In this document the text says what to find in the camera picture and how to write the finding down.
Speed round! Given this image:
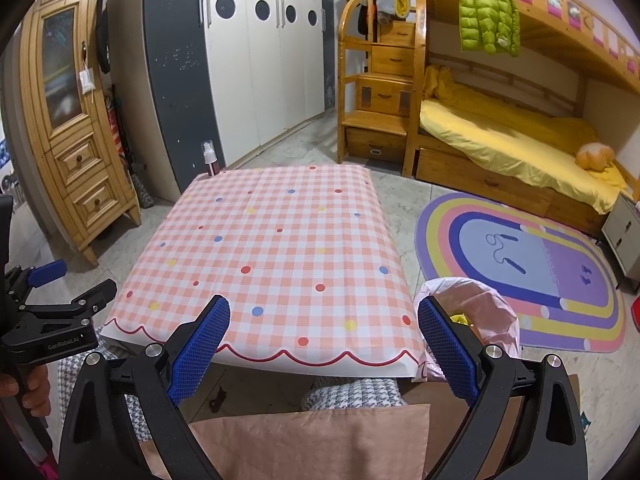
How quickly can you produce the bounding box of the green puffer jacket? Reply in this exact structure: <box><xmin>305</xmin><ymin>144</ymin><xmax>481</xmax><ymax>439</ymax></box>
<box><xmin>459</xmin><ymin>0</ymin><xmax>521</xmax><ymax>57</ymax></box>

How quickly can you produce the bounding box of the wooden bunk bed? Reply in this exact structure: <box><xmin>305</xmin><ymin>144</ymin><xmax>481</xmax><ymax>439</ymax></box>
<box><xmin>402</xmin><ymin>0</ymin><xmax>640</xmax><ymax>241</ymax></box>

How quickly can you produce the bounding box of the grey patterned bag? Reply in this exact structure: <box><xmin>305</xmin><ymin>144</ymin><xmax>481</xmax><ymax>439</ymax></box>
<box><xmin>131</xmin><ymin>160</ymin><xmax>157</xmax><ymax>210</ymax></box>

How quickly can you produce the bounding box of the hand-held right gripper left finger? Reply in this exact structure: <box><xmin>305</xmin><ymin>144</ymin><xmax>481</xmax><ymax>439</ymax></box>
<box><xmin>57</xmin><ymin>294</ymin><xmax>232</xmax><ymax>480</ymax></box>

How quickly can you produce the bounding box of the wooden staircase with drawers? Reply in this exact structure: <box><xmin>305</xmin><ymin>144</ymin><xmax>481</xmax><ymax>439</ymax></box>
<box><xmin>336</xmin><ymin>0</ymin><xmax>426</xmax><ymax>166</ymax></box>

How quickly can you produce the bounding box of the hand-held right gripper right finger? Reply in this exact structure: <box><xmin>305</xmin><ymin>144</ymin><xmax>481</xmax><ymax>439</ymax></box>
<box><xmin>416</xmin><ymin>294</ymin><xmax>589</xmax><ymax>480</ymax></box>

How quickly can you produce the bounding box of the rainbow oval rug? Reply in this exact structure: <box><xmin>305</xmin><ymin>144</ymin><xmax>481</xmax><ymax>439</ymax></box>
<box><xmin>414</xmin><ymin>191</ymin><xmax>627</xmax><ymax>355</ymax></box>

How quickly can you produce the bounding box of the houndstooth cushion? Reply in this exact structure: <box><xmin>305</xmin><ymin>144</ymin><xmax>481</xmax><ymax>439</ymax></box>
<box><xmin>57</xmin><ymin>340</ymin><xmax>406</xmax><ymax>444</ymax></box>

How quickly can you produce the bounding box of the orange plush toy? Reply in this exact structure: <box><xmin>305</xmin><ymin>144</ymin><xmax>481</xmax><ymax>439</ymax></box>
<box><xmin>575</xmin><ymin>142</ymin><xmax>615</xmax><ymax>170</ymax></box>

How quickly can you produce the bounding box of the tan cloth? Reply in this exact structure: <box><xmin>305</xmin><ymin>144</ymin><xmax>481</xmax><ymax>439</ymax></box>
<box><xmin>140</xmin><ymin>402</ymin><xmax>432</xmax><ymax>480</ymax></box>

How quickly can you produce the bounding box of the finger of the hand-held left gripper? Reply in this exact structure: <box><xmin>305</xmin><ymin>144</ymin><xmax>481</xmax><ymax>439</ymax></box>
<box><xmin>4</xmin><ymin>259</ymin><xmax>69</xmax><ymax>307</ymax></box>
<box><xmin>20</xmin><ymin>279</ymin><xmax>119</xmax><ymax>324</ymax></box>

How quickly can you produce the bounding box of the grey nightstand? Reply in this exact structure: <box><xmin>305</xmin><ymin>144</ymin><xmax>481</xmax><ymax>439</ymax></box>
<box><xmin>601</xmin><ymin>192</ymin><xmax>640</xmax><ymax>296</ymax></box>

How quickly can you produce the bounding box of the white wardrobe with dark circles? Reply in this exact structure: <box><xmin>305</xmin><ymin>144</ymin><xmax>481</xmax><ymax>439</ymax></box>
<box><xmin>142</xmin><ymin>0</ymin><xmax>335</xmax><ymax>202</ymax></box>

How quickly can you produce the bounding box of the pink checkered tablecloth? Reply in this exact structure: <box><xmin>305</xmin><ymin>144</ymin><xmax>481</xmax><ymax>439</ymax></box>
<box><xmin>97</xmin><ymin>164</ymin><xmax>427</xmax><ymax>379</ymax></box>

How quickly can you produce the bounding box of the wooden cabinet with glass door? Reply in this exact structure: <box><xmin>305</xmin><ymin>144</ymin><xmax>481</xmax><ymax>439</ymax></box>
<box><xmin>15</xmin><ymin>0</ymin><xmax>143</xmax><ymax>267</ymax></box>

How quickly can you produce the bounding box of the spray bottle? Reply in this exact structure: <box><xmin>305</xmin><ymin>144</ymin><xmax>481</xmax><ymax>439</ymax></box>
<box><xmin>201</xmin><ymin>141</ymin><xmax>221</xmax><ymax>178</ymax></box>

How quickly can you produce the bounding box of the yellow bed sheet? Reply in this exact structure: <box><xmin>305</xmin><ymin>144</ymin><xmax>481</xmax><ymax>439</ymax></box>
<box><xmin>419</xmin><ymin>65</ymin><xmax>629</xmax><ymax>215</ymax></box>

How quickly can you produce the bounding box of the trash can with pink bag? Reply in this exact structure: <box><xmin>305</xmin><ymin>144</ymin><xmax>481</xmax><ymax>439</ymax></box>
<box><xmin>411</xmin><ymin>276</ymin><xmax>521</xmax><ymax>384</ymax></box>

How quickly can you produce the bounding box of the person's left hand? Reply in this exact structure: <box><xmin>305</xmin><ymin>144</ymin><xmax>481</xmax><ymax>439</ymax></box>
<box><xmin>0</xmin><ymin>364</ymin><xmax>52</xmax><ymax>420</ymax></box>

